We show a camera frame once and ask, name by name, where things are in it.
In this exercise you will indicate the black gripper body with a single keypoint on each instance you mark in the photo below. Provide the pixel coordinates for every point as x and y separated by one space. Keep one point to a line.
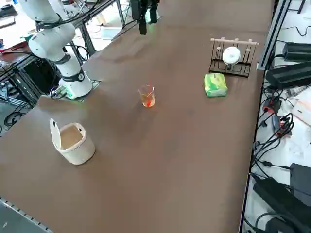
150 2

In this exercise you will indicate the clear measuring cup orange liquid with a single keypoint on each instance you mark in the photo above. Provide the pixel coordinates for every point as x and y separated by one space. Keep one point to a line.
147 99

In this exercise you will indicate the white cup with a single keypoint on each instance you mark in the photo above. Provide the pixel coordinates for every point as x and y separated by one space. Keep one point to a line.
230 55

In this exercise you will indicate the green tissue pack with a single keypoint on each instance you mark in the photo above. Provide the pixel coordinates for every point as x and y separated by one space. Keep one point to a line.
215 85

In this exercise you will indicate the beige bin with flip lid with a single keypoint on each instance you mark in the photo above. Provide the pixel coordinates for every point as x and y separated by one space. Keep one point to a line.
77 150

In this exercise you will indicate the black power adapter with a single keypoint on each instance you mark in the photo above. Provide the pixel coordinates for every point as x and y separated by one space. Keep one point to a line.
297 51
279 199
289 75
301 179

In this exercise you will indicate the black orange connector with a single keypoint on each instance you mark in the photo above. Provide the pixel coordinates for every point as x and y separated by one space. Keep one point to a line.
271 105

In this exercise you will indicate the aluminium frame post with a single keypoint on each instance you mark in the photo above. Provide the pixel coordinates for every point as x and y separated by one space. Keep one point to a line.
272 36

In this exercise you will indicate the aluminium table edge rail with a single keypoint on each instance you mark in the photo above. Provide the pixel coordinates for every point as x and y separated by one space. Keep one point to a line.
24 214

